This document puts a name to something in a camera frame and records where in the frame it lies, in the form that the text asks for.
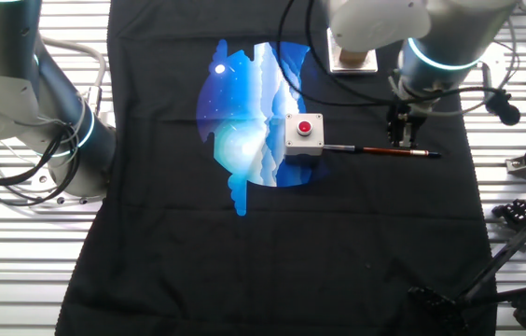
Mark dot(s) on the grey box with red button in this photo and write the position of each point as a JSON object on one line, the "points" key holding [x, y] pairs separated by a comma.
{"points": [[304, 140]]}

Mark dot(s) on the brown brush with clear cap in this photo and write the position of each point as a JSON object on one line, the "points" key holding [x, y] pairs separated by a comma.
{"points": [[384, 150]]}

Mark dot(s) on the black cloth with blue print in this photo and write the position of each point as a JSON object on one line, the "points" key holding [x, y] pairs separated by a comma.
{"points": [[174, 261]]}

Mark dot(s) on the wooden block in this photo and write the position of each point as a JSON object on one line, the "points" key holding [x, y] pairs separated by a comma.
{"points": [[354, 57]]}

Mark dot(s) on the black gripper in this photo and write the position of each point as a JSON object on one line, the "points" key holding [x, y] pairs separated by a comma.
{"points": [[405, 116]]}

